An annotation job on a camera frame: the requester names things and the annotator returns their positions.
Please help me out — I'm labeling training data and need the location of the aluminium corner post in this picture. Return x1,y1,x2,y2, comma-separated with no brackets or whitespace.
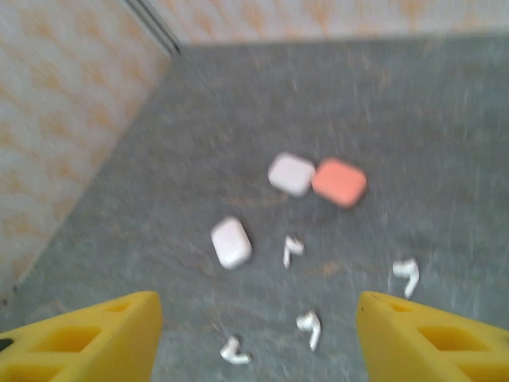
126,0,184,57

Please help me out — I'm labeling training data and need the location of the white earbud charging case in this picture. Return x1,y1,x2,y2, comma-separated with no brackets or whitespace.
267,151,316,199
210,216,253,271

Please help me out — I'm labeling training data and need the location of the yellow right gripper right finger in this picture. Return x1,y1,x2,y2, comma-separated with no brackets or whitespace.
356,290,509,382

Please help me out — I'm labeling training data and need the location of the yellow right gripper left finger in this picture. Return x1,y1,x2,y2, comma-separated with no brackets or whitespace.
0,290,162,382

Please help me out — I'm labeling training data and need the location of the pink earbud charging case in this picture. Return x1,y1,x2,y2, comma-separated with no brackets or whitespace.
311,157,368,209

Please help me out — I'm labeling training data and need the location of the white wireless earbud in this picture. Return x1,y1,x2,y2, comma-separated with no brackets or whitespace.
282,234,306,269
219,335,253,365
391,257,421,300
295,310,322,352

